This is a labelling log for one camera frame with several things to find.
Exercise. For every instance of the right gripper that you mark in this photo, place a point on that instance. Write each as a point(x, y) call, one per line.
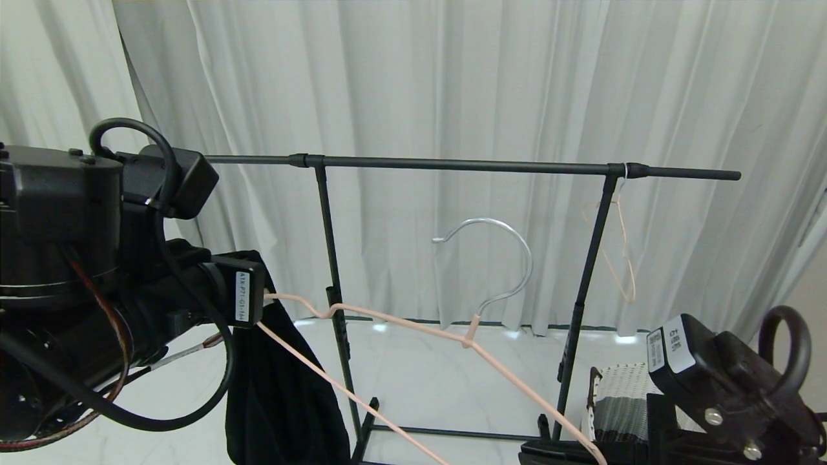
point(662, 439)

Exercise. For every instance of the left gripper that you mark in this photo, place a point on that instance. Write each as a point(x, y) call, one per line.
point(219, 290)

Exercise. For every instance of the black garment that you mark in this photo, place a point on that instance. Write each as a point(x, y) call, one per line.
point(284, 400)

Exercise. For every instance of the pink clothes hanger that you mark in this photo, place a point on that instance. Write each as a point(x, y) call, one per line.
point(387, 318)
point(623, 258)

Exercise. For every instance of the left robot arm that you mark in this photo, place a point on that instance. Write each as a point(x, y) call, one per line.
point(58, 213)

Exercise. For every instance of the white laundry basket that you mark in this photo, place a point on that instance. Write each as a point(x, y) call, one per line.
point(620, 381)

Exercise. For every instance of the black clothes rack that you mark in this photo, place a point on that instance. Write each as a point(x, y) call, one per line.
point(452, 165)

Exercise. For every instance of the white curtain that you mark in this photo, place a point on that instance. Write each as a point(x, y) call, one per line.
point(58, 64)
point(452, 77)

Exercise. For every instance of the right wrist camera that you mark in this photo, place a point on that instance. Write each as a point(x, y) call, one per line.
point(723, 368)

